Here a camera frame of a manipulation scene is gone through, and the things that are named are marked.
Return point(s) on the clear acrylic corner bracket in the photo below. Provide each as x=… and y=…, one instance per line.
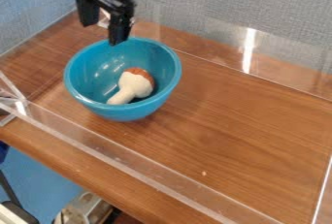
x=110, y=6

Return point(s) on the clear acrylic left bracket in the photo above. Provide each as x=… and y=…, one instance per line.
x=12, y=101

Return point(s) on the clear acrylic barrier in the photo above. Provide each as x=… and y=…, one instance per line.
x=143, y=187
x=288, y=62

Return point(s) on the white toy mushroom brown cap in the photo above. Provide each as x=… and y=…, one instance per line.
x=135, y=85

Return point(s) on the clear acrylic back barrier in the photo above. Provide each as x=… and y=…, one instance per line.
x=288, y=62

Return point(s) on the white power strip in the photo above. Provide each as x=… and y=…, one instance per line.
x=87, y=209

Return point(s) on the clear acrylic front barrier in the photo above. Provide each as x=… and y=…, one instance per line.
x=143, y=187

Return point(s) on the blue plastic bowl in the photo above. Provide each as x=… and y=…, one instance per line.
x=94, y=69

